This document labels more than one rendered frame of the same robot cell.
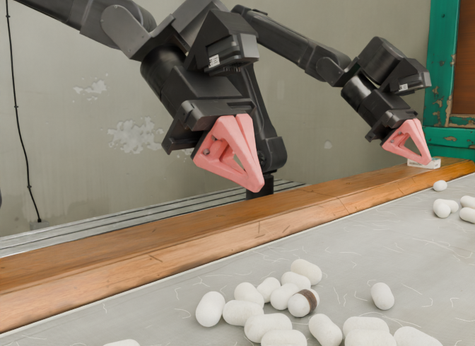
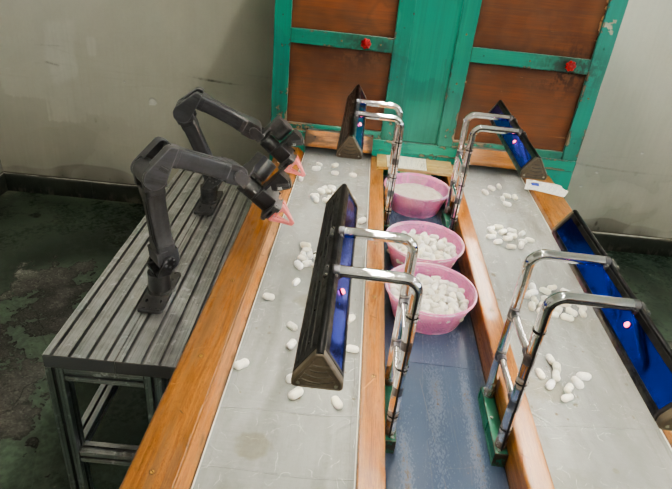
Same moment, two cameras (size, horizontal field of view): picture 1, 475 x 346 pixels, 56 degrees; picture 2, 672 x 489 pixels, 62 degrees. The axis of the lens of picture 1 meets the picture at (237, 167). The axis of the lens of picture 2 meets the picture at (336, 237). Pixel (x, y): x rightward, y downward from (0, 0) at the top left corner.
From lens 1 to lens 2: 141 cm
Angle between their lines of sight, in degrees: 47
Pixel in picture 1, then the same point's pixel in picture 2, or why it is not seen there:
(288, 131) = (107, 88)
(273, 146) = not seen: hidden behind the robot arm
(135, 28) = (246, 178)
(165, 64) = (253, 186)
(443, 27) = (281, 71)
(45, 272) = (247, 270)
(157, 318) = (285, 271)
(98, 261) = (253, 262)
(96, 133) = not seen: outside the picture
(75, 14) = (224, 176)
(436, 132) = not seen: hidden behind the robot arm
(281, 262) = (290, 242)
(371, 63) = (277, 131)
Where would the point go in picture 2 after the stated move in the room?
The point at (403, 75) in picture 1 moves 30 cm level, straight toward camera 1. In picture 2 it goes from (294, 139) to (323, 172)
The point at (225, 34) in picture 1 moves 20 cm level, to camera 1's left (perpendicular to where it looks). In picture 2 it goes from (286, 182) to (228, 198)
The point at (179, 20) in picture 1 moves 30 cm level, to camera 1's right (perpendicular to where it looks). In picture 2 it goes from (256, 169) to (331, 150)
